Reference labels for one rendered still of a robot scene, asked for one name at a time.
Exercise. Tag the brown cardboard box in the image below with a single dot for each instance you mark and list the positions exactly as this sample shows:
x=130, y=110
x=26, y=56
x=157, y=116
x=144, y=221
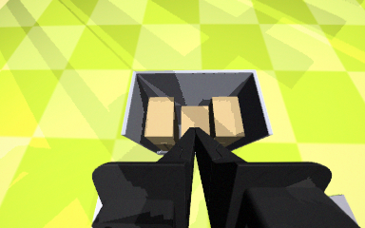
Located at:
x=161, y=126

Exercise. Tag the tan rectangular box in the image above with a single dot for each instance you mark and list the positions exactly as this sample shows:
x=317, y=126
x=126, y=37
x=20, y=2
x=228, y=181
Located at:
x=225, y=121
x=195, y=116

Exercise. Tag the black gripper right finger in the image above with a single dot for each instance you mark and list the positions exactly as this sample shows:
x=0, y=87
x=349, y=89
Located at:
x=225, y=176

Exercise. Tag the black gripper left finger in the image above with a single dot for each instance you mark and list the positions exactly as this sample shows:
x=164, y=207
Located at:
x=169, y=178

